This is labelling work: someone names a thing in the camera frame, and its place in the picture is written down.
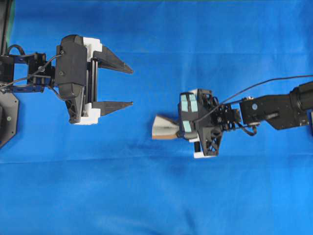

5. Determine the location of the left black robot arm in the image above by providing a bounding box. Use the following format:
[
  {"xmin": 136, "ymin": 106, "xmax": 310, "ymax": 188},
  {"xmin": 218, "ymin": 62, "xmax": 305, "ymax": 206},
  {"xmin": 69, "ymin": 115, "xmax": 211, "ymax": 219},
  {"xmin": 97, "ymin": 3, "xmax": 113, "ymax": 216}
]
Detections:
[{"xmin": 0, "ymin": 35, "xmax": 133, "ymax": 125}]

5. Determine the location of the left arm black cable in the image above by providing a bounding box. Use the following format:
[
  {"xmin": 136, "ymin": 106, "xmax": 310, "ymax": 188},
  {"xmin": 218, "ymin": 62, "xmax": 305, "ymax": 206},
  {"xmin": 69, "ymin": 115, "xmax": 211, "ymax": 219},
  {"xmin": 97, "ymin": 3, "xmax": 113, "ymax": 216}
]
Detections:
[{"xmin": 0, "ymin": 54, "xmax": 63, "ymax": 90}]

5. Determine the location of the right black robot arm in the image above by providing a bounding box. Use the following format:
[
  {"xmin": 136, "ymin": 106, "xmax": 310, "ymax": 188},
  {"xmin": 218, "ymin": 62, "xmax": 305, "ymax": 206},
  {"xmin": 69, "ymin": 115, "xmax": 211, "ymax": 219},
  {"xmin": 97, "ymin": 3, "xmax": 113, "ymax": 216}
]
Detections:
[{"xmin": 177, "ymin": 82, "xmax": 313, "ymax": 158}]

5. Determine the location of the blue table cloth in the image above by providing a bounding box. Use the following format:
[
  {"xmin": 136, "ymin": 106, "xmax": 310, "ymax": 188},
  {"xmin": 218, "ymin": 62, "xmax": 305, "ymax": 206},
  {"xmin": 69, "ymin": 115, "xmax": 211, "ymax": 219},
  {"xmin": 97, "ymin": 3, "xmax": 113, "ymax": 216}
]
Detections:
[{"xmin": 0, "ymin": 0, "xmax": 313, "ymax": 235}]

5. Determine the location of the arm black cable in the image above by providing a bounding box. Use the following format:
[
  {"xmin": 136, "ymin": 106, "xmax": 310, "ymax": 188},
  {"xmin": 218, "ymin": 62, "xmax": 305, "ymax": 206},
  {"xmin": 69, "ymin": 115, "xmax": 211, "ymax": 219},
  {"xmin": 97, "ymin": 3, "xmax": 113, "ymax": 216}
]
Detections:
[
  {"xmin": 193, "ymin": 74, "xmax": 313, "ymax": 123},
  {"xmin": 0, "ymin": 54, "xmax": 63, "ymax": 90}
]

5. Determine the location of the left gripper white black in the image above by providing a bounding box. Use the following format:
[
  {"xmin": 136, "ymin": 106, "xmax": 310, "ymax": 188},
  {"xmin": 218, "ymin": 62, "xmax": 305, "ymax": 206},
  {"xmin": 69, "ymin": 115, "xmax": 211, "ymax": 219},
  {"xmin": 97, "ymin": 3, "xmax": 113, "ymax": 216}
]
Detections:
[{"xmin": 74, "ymin": 36, "xmax": 134, "ymax": 125}]

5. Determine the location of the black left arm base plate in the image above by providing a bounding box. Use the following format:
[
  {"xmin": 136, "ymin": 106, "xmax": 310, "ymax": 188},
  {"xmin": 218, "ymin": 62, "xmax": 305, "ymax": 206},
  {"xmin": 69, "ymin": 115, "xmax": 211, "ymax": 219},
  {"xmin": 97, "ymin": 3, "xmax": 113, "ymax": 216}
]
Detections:
[{"xmin": 0, "ymin": 93, "xmax": 19, "ymax": 147}]

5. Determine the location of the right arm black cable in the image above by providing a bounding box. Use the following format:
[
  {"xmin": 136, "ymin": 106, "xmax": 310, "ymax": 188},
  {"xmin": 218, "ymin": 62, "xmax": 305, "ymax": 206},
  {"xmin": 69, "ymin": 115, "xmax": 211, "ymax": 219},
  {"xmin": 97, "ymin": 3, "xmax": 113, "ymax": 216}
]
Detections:
[{"xmin": 193, "ymin": 74, "xmax": 313, "ymax": 123}]

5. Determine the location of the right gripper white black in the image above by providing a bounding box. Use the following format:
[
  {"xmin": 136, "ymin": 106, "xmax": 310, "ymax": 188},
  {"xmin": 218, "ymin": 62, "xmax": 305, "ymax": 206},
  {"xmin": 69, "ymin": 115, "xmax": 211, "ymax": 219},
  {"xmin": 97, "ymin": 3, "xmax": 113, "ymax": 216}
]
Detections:
[{"xmin": 188, "ymin": 89, "xmax": 223, "ymax": 159}]

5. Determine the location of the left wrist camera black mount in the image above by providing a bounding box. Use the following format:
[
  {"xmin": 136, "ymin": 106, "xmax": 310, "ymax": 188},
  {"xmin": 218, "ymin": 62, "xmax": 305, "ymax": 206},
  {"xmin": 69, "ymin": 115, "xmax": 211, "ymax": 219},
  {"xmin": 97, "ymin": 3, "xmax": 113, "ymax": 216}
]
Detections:
[{"xmin": 55, "ymin": 35, "xmax": 87, "ymax": 124}]

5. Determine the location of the white and brown sponge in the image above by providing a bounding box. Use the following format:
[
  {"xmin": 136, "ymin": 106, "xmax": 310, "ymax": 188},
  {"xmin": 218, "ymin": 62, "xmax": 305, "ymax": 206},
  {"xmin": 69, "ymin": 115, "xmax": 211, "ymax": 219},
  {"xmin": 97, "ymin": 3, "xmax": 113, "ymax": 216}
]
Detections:
[{"xmin": 152, "ymin": 115, "xmax": 179, "ymax": 140}]

